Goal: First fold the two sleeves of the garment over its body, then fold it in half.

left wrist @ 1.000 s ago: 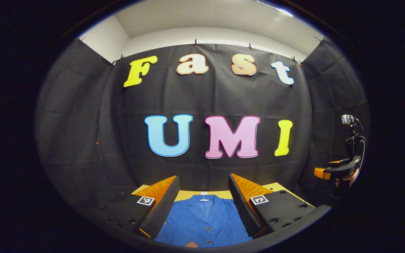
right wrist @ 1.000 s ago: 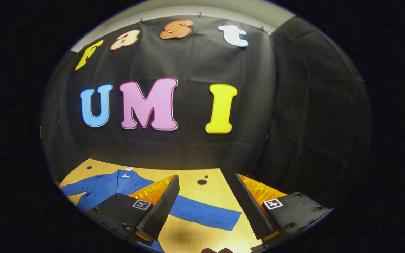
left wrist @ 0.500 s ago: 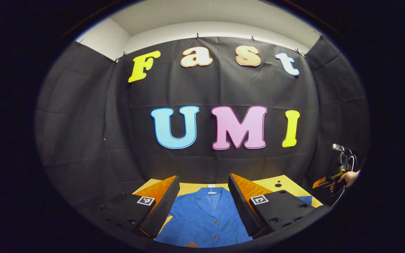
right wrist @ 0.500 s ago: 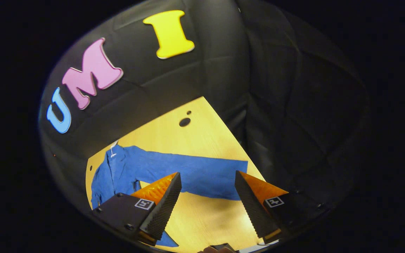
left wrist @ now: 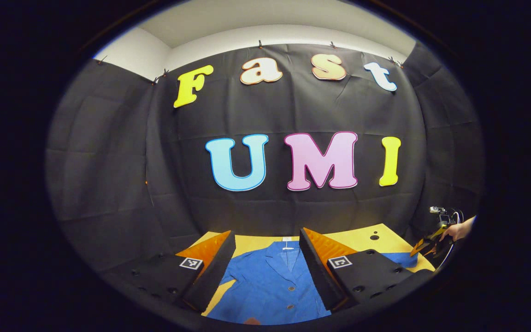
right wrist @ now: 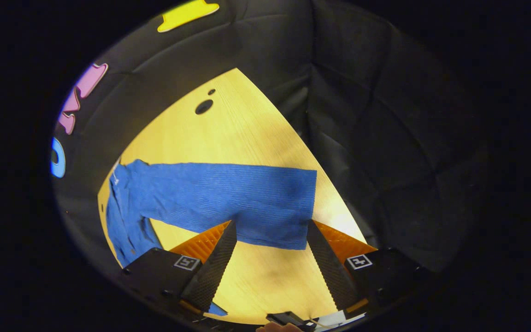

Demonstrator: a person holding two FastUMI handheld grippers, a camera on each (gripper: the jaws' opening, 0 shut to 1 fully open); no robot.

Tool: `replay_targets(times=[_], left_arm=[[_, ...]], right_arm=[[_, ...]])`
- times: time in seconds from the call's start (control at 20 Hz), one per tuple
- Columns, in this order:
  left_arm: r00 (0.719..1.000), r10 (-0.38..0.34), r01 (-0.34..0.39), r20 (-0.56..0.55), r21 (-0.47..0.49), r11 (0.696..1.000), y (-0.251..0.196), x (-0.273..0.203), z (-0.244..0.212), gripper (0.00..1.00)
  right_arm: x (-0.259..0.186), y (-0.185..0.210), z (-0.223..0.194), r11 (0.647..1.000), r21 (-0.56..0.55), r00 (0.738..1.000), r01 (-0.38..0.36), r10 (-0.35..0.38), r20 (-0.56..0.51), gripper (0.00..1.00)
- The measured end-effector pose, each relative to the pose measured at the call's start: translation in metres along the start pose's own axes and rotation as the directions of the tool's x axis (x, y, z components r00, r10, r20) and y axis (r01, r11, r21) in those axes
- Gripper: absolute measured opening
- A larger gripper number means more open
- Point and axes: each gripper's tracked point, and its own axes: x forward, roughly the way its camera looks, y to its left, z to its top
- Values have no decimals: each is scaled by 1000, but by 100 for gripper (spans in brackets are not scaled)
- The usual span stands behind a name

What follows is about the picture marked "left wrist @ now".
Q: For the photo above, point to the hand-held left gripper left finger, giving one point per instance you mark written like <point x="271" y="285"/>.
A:
<point x="215" y="272"/>

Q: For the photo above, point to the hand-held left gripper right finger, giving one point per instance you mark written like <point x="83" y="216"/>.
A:
<point x="316" y="272"/>

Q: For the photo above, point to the black backdrop cloth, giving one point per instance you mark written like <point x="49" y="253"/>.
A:
<point x="293" y="110"/>

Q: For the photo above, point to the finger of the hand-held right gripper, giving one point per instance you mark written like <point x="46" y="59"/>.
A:
<point x="424" y="243"/>

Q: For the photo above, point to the blue button shirt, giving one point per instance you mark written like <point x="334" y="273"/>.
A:
<point x="265" y="286"/>

